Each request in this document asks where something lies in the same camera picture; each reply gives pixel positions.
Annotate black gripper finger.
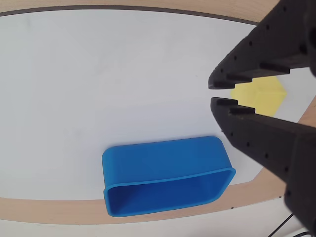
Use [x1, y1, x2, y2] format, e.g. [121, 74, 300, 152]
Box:
[208, 0, 316, 90]
[210, 97, 316, 237]

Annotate yellow cube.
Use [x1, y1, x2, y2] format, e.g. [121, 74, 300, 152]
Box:
[230, 76, 289, 117]

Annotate blue rectangular bin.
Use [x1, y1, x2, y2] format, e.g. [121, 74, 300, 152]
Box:
[101, 135, 237, 218]

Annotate white rectangular board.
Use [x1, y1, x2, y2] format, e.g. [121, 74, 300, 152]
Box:
[0, 6, 316, 202]

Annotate thin black cable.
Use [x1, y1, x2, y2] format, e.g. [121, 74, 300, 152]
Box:
[268, 213, 309, 237]

